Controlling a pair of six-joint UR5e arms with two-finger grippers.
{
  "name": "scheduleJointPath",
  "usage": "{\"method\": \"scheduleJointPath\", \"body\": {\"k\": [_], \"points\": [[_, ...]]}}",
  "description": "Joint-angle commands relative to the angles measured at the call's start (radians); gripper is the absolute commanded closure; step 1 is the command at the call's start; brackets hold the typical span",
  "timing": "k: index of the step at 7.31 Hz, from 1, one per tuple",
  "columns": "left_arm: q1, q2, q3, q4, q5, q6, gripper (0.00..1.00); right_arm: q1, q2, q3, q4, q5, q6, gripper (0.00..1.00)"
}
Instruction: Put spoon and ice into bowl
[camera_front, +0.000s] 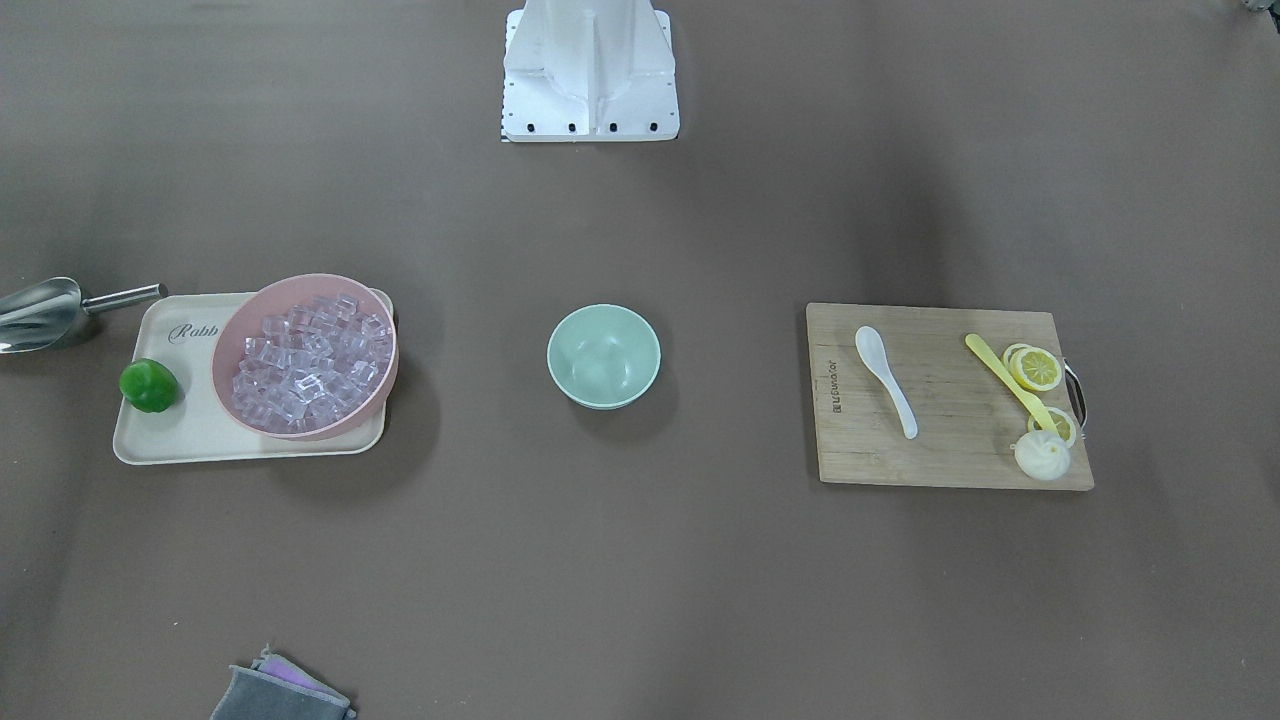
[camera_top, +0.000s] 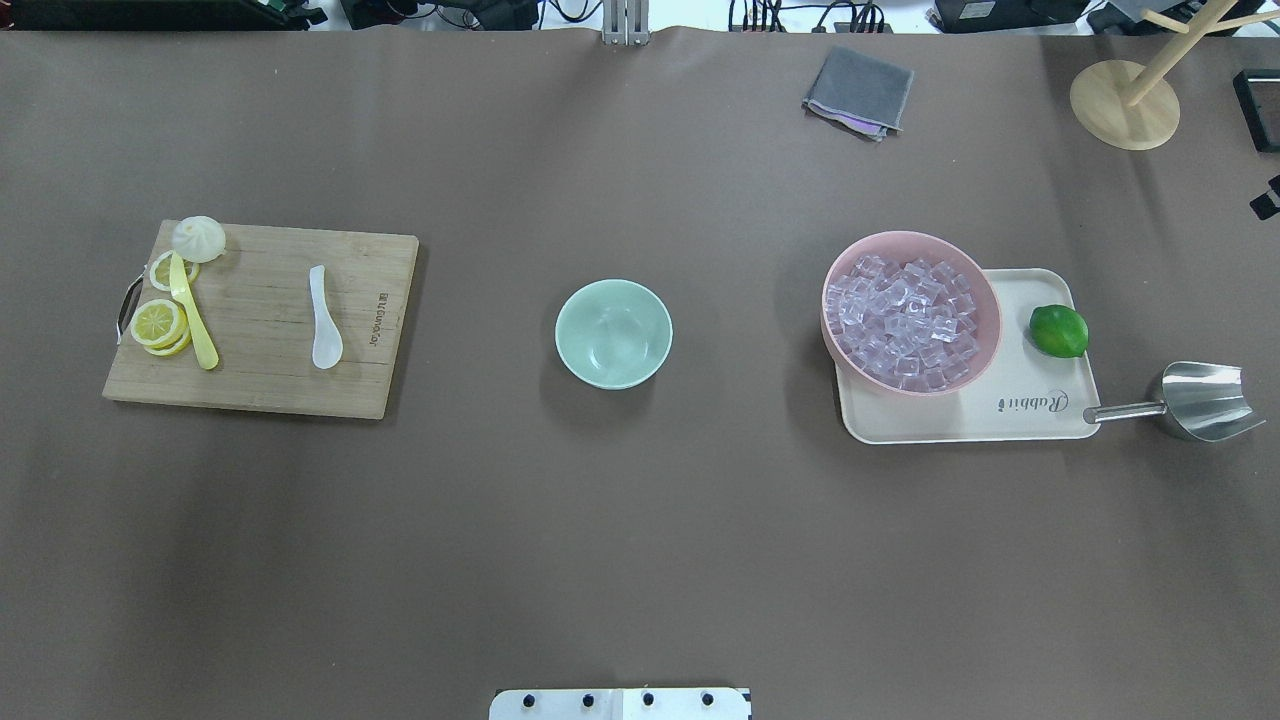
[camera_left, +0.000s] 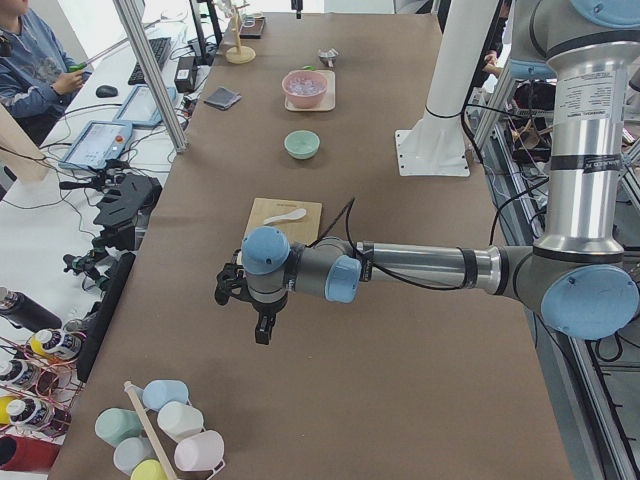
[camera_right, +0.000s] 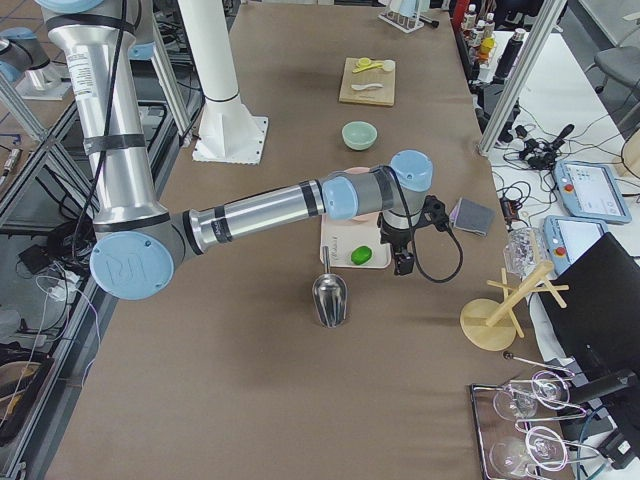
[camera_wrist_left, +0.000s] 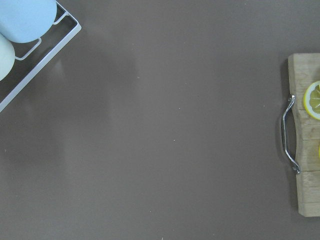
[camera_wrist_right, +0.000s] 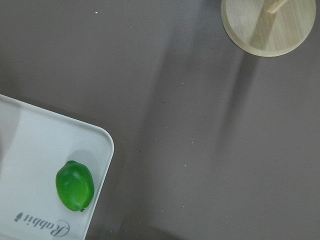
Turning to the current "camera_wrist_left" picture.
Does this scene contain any mint green cup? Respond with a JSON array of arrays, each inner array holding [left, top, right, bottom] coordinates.
[[0, 34, 15, 81]]

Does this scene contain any yellow lemon slice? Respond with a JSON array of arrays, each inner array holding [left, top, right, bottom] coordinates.
[[303, 81, 320, 120]]

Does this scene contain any light blue cup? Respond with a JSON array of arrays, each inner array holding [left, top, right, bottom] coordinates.
[[0, 0, 57, 43]]

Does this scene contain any wooden cutting board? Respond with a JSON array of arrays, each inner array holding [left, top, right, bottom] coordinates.
[[281, 53, 320, 217]]

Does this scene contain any white wire cup rack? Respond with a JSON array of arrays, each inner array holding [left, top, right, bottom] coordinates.
[[0, 0, 82, 110]]

